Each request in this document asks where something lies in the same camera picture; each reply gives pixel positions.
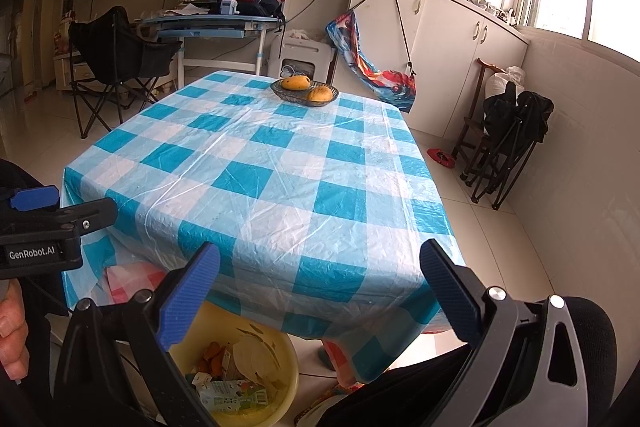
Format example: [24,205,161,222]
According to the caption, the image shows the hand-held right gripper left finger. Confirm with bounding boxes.
[52,242,222,427]

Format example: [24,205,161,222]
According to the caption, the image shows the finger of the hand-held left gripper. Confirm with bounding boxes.
[9,186,61,212]
[60,198,119,239]

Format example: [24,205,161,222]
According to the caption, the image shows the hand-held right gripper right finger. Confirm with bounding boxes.
[420,239,596,427]

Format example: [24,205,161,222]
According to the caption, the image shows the green juice carton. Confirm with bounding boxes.
[187,372,268,410]

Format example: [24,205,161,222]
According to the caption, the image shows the yellow plastic basin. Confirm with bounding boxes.
[167,302,300,427]

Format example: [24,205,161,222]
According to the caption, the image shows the person's left hand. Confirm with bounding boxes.
[0,279,31,381]

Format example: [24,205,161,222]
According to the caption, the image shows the person's dark pants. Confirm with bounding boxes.
[317,342,481,427]

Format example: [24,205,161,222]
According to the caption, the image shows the white low cabinet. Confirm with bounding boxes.
[52,52,96,92]

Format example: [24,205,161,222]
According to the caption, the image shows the red slipper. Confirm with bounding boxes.
[426,147,457,168]

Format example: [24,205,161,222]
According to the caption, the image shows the blue checked tablecloth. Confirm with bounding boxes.
[60,69,468,385]

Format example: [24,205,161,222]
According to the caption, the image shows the black folding camp chair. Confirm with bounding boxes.
[67,6,183,140]

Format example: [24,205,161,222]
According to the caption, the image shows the black folded chair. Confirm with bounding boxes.
[467,81,555,211]

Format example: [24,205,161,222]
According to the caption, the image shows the blue study desk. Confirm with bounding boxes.
[142,13,283,88]

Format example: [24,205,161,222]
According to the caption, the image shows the loose white papers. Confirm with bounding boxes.
[142,4,211,20]

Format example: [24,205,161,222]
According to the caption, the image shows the white sack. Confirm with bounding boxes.
[487,66,526,98]

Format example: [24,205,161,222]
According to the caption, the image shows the colourful printed bag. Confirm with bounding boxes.
[325,0,418,112]

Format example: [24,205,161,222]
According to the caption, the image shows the glass fruit dish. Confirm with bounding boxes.
[270,78,340,106]

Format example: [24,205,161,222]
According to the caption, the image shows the white plastic stool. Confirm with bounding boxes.
[267,32,337,82]

